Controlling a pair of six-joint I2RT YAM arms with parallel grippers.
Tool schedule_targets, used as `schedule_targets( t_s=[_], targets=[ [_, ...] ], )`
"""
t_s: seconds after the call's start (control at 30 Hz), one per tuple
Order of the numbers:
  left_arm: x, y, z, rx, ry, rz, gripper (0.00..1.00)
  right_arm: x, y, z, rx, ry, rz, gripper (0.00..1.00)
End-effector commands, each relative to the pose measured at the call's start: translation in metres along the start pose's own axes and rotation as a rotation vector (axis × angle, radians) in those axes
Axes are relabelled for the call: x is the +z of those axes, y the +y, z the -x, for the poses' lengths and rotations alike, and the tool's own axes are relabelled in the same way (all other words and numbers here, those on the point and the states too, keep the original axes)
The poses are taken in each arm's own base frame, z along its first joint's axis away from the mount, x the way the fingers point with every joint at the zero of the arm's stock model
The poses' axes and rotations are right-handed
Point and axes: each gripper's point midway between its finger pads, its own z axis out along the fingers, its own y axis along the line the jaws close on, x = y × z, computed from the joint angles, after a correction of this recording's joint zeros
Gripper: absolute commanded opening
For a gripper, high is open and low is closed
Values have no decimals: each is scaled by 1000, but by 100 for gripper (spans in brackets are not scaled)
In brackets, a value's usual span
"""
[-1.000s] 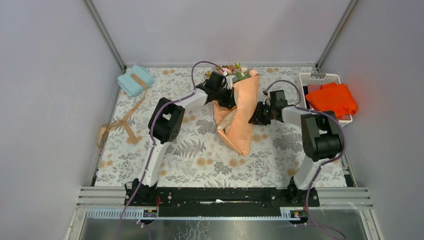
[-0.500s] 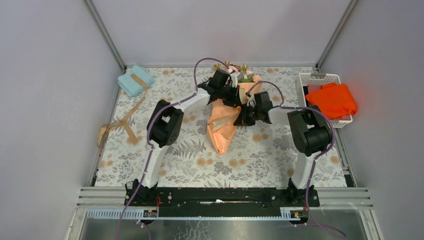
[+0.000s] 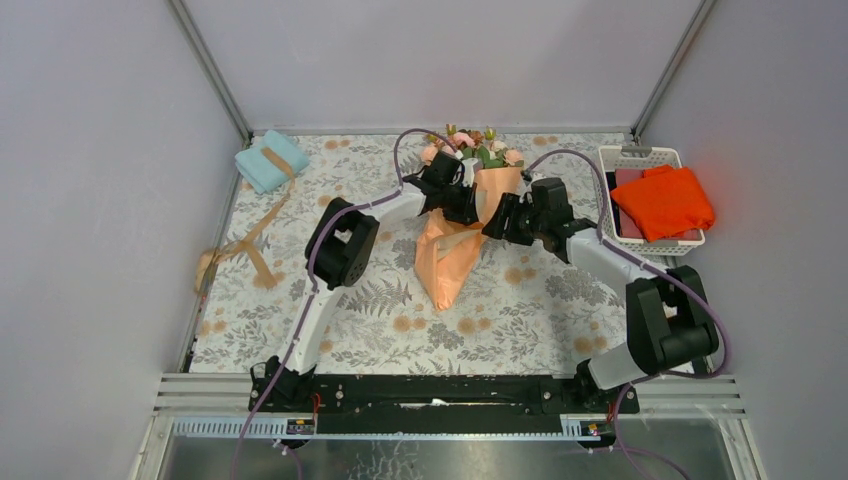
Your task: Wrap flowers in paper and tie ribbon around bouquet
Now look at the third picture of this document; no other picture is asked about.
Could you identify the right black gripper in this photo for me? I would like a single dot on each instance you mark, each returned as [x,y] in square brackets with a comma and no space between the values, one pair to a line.
[509,206]

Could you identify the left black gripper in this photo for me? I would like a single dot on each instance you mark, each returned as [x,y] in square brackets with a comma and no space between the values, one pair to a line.
[463,213]

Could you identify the pink fake flower bunch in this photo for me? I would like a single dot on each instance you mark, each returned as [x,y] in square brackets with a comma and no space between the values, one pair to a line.
[483,146]

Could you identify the tan wrapping paper sheet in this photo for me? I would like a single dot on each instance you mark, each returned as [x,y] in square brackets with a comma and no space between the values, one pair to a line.
[447,251]

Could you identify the tan ribbon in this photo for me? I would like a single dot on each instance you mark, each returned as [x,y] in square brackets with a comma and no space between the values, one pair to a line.
[210,258]

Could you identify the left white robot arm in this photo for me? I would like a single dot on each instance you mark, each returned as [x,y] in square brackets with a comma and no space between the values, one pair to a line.
[339,250]

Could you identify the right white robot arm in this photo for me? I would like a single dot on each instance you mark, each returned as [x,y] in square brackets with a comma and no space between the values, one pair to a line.
[667,319]

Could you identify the white plastic basket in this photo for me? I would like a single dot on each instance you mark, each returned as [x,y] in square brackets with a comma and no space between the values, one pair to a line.
[620,165]

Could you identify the floral patterned table mat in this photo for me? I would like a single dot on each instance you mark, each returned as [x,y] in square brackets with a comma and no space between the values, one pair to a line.
[521,310]

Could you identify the orange folded cloth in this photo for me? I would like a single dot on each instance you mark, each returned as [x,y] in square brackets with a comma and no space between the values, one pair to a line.
[665,202]

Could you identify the light blue folded towel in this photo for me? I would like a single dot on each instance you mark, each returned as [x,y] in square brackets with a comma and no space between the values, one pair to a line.
[259,172]

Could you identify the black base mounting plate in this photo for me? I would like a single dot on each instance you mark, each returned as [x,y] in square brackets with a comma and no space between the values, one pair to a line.
[418,404]

